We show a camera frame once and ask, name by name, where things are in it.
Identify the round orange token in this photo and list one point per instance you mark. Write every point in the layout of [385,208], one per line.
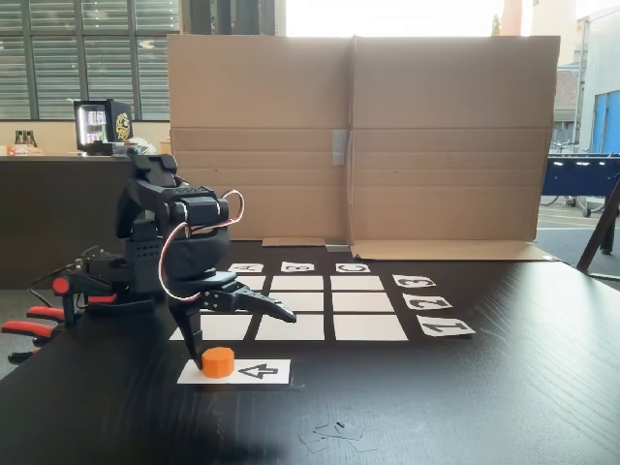
[218,362]

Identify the white paper grid square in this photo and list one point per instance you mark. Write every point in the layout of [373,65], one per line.
[362,301]
[254,283]
[357,283]
[298,283]
[369,327]
[227,329]
[290,330]
[305,301]

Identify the paper label letter A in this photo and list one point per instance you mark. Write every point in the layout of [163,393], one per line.
[233,268]

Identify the paper label letter B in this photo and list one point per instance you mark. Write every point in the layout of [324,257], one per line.
[286,267]

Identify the white arrow paper sheet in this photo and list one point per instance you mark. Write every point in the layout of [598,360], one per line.
[283,372]

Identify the grey tape strip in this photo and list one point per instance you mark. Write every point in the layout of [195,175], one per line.
[339,147]
[337,248]

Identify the white crumpled bag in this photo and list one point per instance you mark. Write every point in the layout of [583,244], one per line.
[145,144]

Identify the grey projector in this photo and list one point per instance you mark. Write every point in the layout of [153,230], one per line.
[121,151]

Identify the black and red clamp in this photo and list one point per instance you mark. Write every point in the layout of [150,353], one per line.
[34,329]
[60,286]

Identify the black mini fridge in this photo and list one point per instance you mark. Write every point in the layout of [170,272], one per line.
[121,126]

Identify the paper label number 3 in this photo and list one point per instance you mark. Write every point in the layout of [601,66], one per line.
[414,282]

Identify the dark counter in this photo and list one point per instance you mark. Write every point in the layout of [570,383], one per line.
[48,203]

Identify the paper label number 2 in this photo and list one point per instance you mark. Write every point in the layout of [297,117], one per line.
[428,301]

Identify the paper label number 1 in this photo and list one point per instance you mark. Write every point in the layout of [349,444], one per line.
[445,325]

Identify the brown bottle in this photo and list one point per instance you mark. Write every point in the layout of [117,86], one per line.
[33,138]
[20,138]

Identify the orange flat box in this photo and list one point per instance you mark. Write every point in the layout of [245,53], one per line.
[24,150]

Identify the brown cardboard screen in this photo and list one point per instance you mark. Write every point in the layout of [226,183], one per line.
[436,145]

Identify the dark wooden stand leg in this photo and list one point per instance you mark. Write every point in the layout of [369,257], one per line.
[599,237]

